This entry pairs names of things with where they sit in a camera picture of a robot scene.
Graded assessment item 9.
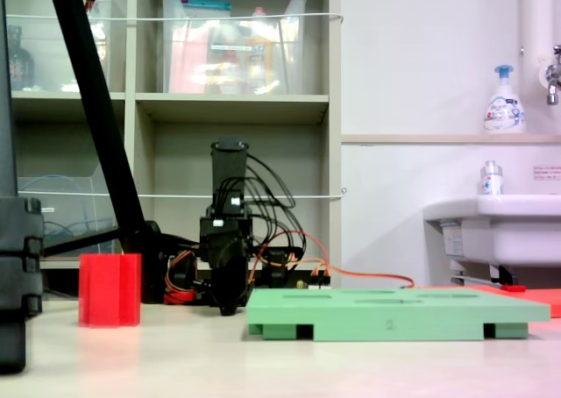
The black sink bracket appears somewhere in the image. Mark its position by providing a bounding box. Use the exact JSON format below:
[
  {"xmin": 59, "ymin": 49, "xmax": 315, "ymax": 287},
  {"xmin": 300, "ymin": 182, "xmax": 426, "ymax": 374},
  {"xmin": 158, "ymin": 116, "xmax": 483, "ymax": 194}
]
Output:
[{"xmin": 489, "ymin": 264, "xmax": 515, "ymax": 286}]

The black servo cable bundle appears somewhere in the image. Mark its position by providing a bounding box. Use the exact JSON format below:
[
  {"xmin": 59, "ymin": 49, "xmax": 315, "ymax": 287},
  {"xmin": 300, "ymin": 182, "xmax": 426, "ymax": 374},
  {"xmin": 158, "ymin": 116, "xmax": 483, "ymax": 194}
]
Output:
[{"xmin": 243, "ymin": 152, "xmax": 308, "ymax": 259}]

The pink wall label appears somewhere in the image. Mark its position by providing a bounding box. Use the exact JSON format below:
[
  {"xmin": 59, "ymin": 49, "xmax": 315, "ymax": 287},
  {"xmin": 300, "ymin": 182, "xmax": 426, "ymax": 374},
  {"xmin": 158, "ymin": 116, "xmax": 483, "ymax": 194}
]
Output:
[{"xmin": 532, "ymin": 165, "xmax": 561, "ymax": 181}]

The notched black stack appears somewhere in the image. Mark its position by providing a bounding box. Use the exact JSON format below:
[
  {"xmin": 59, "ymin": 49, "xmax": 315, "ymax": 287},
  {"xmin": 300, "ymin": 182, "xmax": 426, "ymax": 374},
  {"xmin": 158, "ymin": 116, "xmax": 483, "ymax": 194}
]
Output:
[{"xmin": 0, "ymin": 195, "xmax": 45, "ymax": 375}]

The white pump soap bottle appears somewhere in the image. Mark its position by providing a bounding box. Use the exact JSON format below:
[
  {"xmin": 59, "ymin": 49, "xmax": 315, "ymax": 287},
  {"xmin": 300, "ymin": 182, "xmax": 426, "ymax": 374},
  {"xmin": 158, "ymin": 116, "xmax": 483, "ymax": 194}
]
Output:
[{"xmin": 483, "ymin": 64, "xmax": 527, "ymax": 135}]

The red cross columnar block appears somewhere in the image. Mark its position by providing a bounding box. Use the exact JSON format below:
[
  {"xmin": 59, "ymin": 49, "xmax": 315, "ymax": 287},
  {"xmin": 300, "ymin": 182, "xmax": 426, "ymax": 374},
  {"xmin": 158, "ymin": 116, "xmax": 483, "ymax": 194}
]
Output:
[{"xmin": 78, "ymin": 252, "xmax": 143, "ymax": 329}]

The dark round bottle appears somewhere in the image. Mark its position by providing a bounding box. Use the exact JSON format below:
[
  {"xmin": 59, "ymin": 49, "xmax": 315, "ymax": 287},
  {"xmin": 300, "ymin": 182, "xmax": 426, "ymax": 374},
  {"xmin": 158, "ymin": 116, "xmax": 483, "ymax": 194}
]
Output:
[{"xmin": 6, "ymin": 25, "xmax": 36, "ymax": 91}]

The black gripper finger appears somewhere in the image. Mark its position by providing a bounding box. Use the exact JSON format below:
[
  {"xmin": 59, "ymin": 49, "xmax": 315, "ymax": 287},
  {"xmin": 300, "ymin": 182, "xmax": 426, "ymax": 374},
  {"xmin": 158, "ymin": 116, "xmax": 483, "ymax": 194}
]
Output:
[{"xmin": 209, "ymin": 257, "xmax": 252, "ymax": 316}]

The clear bin with cables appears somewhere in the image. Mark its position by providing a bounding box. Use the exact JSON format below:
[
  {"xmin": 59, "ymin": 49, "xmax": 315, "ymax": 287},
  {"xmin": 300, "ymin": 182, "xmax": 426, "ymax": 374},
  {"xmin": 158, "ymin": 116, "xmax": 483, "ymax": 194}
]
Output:
[{"xmin": 17, "ymin": 176, "xmax": 122, "ymax": 261}]

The long orange wire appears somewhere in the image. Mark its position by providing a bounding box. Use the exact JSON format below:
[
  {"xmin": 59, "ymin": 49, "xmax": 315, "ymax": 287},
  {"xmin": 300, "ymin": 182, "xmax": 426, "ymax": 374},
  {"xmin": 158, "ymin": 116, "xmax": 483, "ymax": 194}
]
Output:
[{"xmin": 258, "ymin": 231, "xmax": 415, "ymax": 290}]

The beige shelf unit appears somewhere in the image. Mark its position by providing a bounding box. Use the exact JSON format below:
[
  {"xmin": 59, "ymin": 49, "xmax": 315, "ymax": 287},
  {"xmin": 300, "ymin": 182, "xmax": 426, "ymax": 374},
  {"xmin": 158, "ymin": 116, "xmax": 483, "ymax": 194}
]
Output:
[{"xmin": 0, "ymin": 0, "xmax": 343, "ymax": 302}]

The black tripod leg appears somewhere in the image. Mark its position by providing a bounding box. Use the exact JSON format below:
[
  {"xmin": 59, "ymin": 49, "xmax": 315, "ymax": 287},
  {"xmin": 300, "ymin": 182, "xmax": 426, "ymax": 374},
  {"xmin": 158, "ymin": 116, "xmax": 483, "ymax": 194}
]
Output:
[
  {"xmin": 45, "ymin": 0, "xmax": 167, "ymax": 305},
  {"xmin": 0, "ymin": 0, "xmax": 19, "ymax": 197}
]

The green shape-hole board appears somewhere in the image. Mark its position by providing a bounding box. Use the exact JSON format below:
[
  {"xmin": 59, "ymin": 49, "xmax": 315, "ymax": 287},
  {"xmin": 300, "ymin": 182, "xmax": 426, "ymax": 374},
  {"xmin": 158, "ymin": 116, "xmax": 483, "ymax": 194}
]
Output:
[{"xmin": 245, "ymin": 288, "xmax": 551, "ymax": 342}]

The white sink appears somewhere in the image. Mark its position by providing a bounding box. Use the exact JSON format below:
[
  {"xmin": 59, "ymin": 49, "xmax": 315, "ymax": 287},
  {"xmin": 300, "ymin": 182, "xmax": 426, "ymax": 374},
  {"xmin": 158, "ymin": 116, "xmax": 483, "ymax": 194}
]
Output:
[{"xmin": 423, "ymin": 195, "xmax": 561, "ymax": 268}]

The metal faucet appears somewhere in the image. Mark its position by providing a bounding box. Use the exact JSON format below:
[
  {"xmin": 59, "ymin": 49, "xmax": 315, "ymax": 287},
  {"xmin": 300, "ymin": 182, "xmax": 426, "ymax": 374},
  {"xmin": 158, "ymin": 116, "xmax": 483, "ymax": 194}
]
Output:
[{"xmin": 537, "ymin": 45, "xmax": 561, "ymax": 106}]

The green-terminal circuit board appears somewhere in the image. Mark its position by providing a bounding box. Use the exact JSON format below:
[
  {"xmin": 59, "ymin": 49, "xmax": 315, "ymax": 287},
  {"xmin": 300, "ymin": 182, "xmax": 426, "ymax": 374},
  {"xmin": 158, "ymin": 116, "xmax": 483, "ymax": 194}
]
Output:
[{"xmin": 296, "ymin": 277, "xmax": 333, "ymax": 291}]

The black tripod brace bar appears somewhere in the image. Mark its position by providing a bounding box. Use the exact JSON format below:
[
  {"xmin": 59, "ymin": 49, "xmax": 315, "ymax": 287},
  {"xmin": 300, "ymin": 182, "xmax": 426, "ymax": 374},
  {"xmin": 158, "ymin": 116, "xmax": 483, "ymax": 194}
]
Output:
[{"xmin": 42, "ymin": 225, "xmax": 123, "ymax": 258}]

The large clear plastic bin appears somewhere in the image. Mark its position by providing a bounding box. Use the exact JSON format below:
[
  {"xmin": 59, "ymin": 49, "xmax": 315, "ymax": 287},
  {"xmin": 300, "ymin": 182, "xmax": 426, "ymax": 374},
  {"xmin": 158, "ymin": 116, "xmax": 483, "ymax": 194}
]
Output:
[{"xmin": 160, "ymin": 0, "xmax": 308, "ymax": 96}]

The small clear bottle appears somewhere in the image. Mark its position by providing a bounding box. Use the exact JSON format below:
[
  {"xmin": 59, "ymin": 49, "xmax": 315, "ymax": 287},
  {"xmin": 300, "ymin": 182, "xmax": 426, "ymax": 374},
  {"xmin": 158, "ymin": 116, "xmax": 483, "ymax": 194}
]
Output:
[{"xmin": 479, "ymin": 160, "xmax": 505, "ymax": 196}]

